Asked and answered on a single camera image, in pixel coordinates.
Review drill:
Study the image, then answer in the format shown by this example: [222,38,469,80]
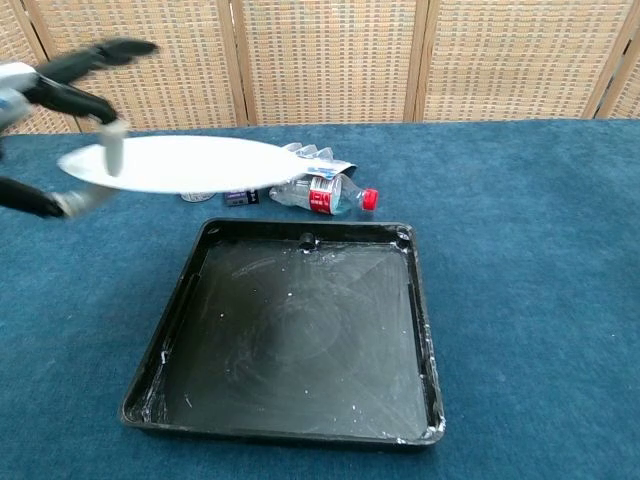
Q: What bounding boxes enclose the red capped plastic water bottle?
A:
[268,172,380,218]

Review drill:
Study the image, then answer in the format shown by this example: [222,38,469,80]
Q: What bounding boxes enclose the black square plastic tray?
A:
[117,217,447,447]

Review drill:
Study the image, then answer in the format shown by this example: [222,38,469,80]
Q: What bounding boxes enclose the clear plastic blister package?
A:
[282,142,358,181]

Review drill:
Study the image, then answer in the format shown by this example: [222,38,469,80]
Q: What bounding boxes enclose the small black purple box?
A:
[223,188,262,208]

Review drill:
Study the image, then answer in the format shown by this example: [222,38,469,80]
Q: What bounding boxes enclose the blue tablecloth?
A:
[0,116,640,480]

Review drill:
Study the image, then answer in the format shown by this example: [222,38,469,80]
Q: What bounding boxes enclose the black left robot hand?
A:
[0,39,161,220]

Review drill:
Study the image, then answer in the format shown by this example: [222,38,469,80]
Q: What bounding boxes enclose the white round plate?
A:
[56,135,304,196]

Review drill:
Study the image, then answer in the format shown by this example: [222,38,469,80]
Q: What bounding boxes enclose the woven wooden folding screen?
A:
[0,0,640,136]

